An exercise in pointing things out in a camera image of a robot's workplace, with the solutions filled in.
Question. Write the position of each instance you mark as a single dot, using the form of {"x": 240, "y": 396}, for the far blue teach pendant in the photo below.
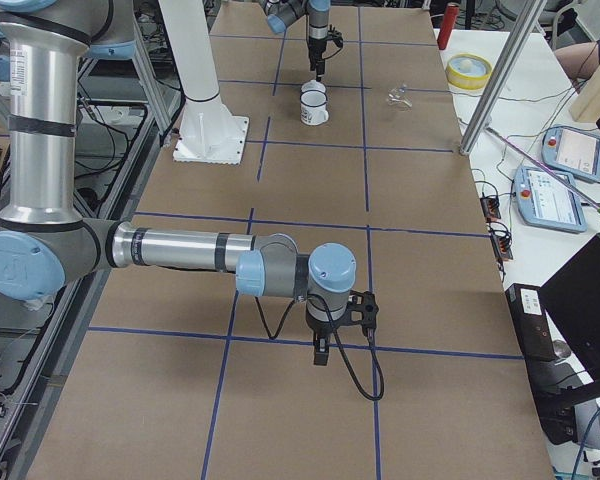
{"x": 574, "y": 151}

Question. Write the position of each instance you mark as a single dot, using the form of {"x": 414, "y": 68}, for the white camera post with base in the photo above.
{"x": 208, "y": 131}

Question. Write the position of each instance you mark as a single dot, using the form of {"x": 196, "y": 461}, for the seated person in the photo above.
{"x": 579, "y": 61}

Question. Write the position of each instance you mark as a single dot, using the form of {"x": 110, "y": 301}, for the blue teach pendant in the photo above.
{"x": 574, "y": 151}
{"x": 544, "y": 202}

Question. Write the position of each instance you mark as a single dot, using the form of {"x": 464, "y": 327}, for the yellow tape roll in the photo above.
{"x": 468, "y": 71}

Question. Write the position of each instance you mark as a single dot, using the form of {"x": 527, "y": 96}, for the white enamel mug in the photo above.
{"x": 314, "y": 107}

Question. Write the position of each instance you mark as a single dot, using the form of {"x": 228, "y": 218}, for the clear glass funnel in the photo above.
{"x": 397, "y": 97}

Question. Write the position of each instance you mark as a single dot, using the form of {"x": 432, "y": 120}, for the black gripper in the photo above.
{"x": 320, "y": 330}
{"x": 315, "y": 46}

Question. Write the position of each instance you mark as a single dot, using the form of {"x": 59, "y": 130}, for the red cardboard tube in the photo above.
{"x": 447, "y": 25}

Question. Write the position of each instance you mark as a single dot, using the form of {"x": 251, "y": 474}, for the aluminium frame post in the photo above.
{"x": 507, "y": 59}

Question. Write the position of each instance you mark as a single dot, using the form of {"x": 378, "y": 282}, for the black laptop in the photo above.
{"x": 571, "y": 297}

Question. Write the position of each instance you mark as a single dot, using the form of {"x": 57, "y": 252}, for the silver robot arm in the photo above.
{"x": 45, "y": 243}
{"x": 280, "y": 15}

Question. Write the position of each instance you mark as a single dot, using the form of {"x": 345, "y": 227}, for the reacher grabber stick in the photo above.
{"x": 571, "y": 187}

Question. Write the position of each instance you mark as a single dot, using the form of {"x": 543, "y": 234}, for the black computer box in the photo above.
{"x": 530, "y": 323}

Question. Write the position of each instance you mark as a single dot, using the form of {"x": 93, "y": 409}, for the near blue teach pendant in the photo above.
{"x": 544, "y": 202}

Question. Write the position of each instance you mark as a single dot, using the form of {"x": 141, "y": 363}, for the orange black connector box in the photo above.
{"x": 491, "y": 207}

